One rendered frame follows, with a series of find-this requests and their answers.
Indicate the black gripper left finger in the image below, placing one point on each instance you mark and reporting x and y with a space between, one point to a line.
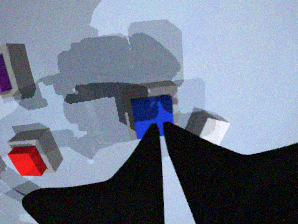
134 195

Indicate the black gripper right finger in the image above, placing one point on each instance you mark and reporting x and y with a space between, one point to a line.
219 184

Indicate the yellow button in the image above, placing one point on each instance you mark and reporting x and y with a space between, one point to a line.
2 164

